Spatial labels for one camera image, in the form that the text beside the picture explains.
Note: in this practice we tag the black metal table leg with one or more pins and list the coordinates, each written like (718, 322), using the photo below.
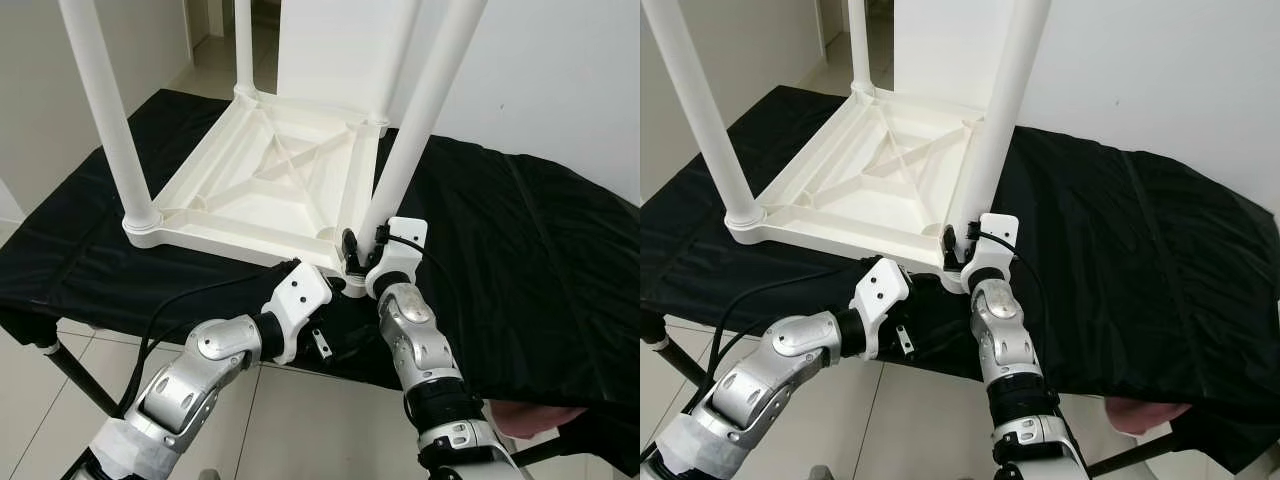
(85, 380)
(540, 453)
(682, 360)
(1130, 457)

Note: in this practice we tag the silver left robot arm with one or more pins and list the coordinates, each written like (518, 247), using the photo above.
(190, 380)
(760, 380)

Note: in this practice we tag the grey left robot foot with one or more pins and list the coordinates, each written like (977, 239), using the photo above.
(818, 473)
(208, 474)

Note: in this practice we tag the pink cushion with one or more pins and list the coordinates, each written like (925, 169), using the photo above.
(1148, 415)
(540, 418)

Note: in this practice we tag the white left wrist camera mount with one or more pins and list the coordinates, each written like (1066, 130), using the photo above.
(880, 292)
(298, 298)

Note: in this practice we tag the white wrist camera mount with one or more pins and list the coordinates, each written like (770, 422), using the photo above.
(880, 292)
(298, 298)
(405, 240)
(998, 236)

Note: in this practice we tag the black cloth table cover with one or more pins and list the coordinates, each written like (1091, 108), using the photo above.
(1160, 270)
(540, 270)

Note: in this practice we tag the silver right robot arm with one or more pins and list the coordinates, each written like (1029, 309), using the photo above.
(1010, 350)
(425, 350)

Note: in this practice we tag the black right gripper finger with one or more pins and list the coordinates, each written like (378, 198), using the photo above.
(350, 250)
(949, 246)

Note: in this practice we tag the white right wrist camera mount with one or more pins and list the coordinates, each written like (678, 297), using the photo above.
(998, 236)
(405, 240)

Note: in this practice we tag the white plastic table top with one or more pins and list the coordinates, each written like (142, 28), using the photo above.
(270, 170)
(880, 165)

